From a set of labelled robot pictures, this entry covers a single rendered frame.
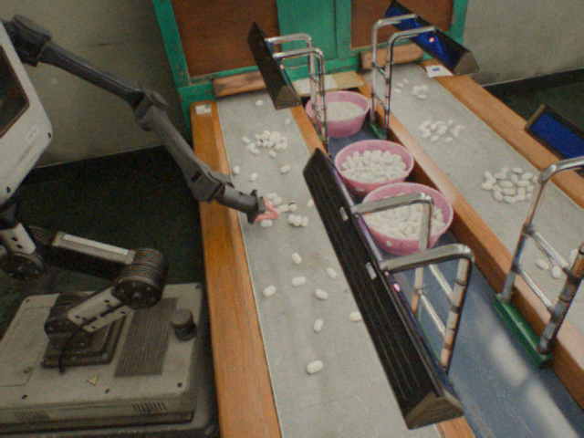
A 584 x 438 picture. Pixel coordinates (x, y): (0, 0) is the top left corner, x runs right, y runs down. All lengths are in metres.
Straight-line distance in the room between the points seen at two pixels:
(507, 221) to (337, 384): 0.72
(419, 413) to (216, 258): 0.81
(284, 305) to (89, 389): 0.66
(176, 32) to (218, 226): 0.96
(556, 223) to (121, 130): 2.60
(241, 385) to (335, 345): 0.23
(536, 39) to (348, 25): 1.90
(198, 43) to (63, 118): 1.41
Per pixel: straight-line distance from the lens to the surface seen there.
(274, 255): 1.32
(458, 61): 1.55
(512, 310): 1.27
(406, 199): 0.88
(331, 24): 2.19
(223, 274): 1.27
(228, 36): 2.12
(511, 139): 1.80
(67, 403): 1.58
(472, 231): 1.38
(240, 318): 1.16
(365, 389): 1.06
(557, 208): 1.56
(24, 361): 1.73
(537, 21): 3.76
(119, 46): 3.05
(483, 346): 1.23
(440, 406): 0.66
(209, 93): 2.19
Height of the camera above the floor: 1.66
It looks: 40 degrees down
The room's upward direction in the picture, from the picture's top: 7 degrees counter-clockwise
